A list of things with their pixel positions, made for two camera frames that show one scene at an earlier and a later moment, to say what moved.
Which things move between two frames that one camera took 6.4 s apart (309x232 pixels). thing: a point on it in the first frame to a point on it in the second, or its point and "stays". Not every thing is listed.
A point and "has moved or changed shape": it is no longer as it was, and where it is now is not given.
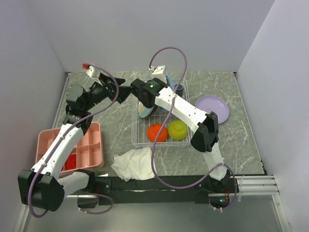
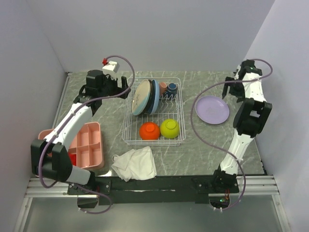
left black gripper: [110, 86] stays
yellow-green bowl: [177, 130] has moved or changed shape
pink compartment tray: [89, 151] stays
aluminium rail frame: [243, 186] stays
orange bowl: [152, 131] to [149, 131]
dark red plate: [153, 111] to [145, 111]
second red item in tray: [71, 162] stays
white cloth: [134, 164] stays
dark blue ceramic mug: [179, 90] has moved or changed shape
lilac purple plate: [217, 105] stays
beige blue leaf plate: [144, 111] has moved or changed shape
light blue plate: [171, 85] has moved or changed shape
